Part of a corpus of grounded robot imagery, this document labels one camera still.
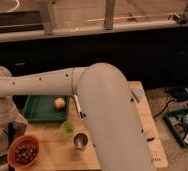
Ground green toolbox with items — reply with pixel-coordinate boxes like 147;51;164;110
163;104;188;148

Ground dark purple grape bunch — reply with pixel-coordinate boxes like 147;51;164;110
14;141;37;164

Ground green plastic tray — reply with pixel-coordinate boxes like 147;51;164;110
23;95;69;123

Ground metal steel cup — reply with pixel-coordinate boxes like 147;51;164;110
74;133;88;150

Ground dark blue device on floor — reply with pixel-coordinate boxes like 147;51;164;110
167;86;188;101

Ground peach coloured fruit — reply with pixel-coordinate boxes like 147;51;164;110
54;98;66;110

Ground wooden railing frame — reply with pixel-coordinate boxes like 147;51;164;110
0;0;188;42

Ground small green cup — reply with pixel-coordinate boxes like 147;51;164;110
61;121;75;137

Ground red plastic bowl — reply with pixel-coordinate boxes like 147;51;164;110
7;135;40;169

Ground grey cloth on table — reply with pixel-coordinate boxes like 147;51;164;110
131;88;144;102

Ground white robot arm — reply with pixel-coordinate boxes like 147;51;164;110
0;63;156;171

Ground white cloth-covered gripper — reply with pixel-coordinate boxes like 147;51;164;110
0;108;28;137

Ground white handled knife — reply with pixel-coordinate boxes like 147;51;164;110
73;95;84;119

